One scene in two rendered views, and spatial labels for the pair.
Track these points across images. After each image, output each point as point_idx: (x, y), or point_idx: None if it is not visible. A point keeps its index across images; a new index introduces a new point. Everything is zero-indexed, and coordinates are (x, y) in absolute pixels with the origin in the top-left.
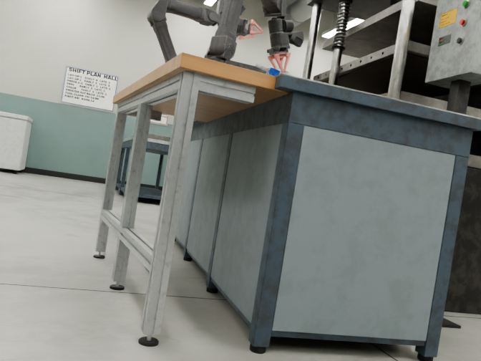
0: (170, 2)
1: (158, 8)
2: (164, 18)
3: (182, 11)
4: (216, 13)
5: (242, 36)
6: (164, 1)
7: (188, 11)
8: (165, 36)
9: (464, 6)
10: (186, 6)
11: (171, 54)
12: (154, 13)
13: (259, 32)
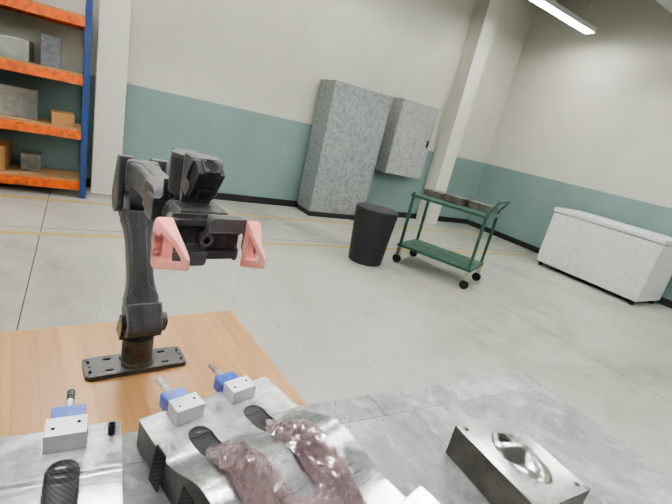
0: (126, 171)
1: (114, 187)
2: (123, 205)
3: (137, 188)
4: (153, 192)
5: (243, 257)
6: (117, 171)
7: (140, 189)
8: (126, 242)
9: None
10: (139, 176)
11: (126, 282)
12: (112, 197)
13: (177, 267)
